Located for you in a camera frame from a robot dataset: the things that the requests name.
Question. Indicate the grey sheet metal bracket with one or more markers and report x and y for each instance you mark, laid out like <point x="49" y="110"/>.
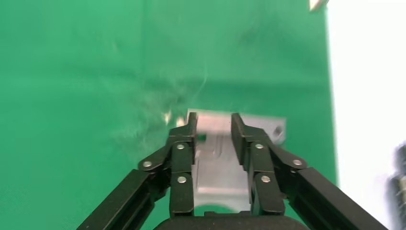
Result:
<point x="219" y="165"/>

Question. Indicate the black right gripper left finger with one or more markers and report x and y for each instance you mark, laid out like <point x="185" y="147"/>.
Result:
<point x="180" y="165"/>

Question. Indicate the green table cloth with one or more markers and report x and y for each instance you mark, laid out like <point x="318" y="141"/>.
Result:
<point x="79" y="95"/>

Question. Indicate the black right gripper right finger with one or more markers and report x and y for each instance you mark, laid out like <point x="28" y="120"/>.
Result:
<point x="263" y="165"/>

